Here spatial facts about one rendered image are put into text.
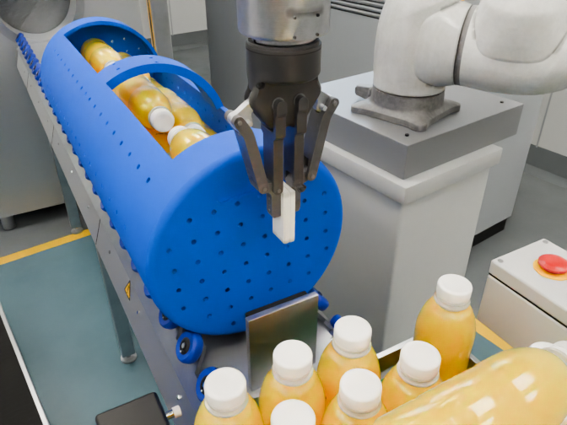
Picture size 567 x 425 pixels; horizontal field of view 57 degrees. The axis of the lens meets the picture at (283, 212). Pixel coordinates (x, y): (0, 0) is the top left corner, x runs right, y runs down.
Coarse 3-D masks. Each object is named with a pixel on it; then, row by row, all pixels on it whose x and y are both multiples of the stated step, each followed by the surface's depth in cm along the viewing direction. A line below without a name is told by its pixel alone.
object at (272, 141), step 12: (276, 108) 52; (276, 120) 53; (264, 132) 56; (276, 132) 54; (264, 144) 57; (276, 144) 55; (264, 156) 58; (276, 156) 56; (264, 168) 58; (276, 168) 56; (276, 180) 57; (276, 192) 58
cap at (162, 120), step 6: (162, 108) 89; (156, 114) 88; (162, 114) 88; (168, 114) 88; (150, 120) 89; (156, 120) 88; (162, 120) 89; (168, 120) 89; (174, 120) 90; (156, 126) 89; (162, 126) 89; (168, 126) 90
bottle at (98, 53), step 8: (88, 40) 124; (96, 40) 123; (88, 48) 121; (96, 48) 118; (104, 48) 117; (112, 48) 120; (88, 56) 119; (96, 56) 115; (104, 56) 114; (112, 56) 114; (120, 56) 117; (96, 64) 115; (104, 64) 114; (96, 72) 116
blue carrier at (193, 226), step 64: (64, 64) 107; (128, 64) 91; (64, 128) 104; (128, 128) 74; (128, 192) 67; (192, 192) 59; (256, 192) 63; (320, 192) 69; (192, 256) 63; (256, 256) 68; (320, 256) 74; (192, 320) 68
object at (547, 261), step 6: (540, 258) 63; (546, 258) 63; (552, 258) 63; (558, 258) 63; (540, 264) 62; (546, 264) 62; (552, 264) 62; (558, 264) 62; (564, 264) 62; (546, 270) 62; (552, 270) 61; (558, 270) 61; (564, 270) 61
